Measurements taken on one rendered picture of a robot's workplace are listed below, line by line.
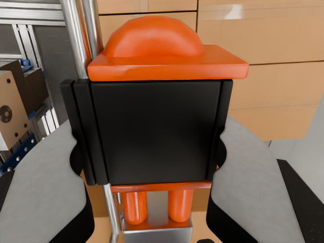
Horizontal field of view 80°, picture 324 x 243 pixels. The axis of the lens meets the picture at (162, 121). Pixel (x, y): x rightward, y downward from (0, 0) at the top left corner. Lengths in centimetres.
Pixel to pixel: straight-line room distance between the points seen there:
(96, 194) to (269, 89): 81
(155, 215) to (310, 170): 235
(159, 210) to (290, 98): 93
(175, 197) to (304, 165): 226
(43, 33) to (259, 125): 116
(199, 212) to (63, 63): 103
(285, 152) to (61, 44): 197
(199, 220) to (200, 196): 5
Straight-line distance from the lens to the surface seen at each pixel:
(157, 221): 19
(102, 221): 45
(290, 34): 95
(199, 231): 50
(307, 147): 224
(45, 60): 126
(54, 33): 121
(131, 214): 18
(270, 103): 102
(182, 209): 18
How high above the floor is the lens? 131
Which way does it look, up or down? 59 degrees down
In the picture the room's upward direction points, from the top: 172 degrees clockwise
